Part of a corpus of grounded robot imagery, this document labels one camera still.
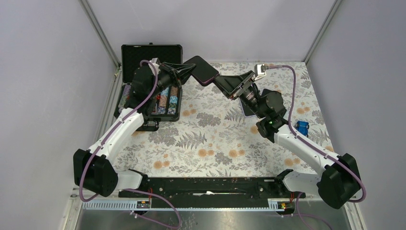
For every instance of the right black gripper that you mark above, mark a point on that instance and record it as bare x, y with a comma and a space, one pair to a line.
228, 84

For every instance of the blue toy car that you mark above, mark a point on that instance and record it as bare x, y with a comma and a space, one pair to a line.
302, 127

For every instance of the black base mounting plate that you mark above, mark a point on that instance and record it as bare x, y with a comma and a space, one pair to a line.
218, 192

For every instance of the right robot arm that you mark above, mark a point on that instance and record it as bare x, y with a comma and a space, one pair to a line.
336, 179

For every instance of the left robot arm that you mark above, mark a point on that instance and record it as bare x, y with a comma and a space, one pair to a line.
93, 170

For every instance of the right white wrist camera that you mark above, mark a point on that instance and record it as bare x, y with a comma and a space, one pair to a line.
259, 71

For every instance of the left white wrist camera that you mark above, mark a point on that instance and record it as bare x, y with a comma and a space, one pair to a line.
155, 61

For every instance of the floral table mat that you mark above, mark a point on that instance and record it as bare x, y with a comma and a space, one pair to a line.
213, 137

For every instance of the phone in lilac case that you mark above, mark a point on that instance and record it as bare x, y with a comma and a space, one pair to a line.
246, 110

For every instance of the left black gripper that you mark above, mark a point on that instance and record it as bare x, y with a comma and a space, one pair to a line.
178, 73

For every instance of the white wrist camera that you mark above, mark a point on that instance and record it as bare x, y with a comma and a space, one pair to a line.
155, 61
259, 71

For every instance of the phone with purple edge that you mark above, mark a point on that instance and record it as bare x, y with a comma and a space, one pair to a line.
203, 72

